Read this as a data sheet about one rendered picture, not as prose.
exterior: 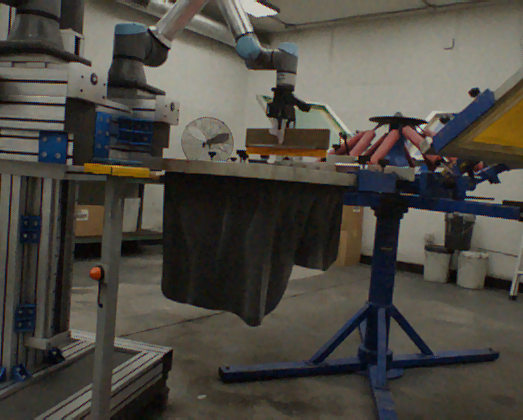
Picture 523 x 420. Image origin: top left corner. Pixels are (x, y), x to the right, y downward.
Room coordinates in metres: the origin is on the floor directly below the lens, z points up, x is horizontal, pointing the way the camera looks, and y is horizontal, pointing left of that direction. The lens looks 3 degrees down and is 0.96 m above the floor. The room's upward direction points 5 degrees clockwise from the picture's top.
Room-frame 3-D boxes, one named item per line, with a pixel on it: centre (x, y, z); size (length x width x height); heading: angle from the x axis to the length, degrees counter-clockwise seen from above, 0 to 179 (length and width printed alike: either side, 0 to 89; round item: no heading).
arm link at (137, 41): (1.95, 0.54, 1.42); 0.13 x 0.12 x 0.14; 162
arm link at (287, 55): (1.89, -0.05, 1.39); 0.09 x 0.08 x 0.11; 72
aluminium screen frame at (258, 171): (1.82, -0.02, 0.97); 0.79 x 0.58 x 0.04; 143
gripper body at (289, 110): (1.90, -0.04, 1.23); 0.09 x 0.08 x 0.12; 53
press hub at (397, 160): (2.66, -0.66, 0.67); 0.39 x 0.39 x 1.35
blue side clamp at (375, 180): (1.84, -0.39, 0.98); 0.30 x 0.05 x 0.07; 143
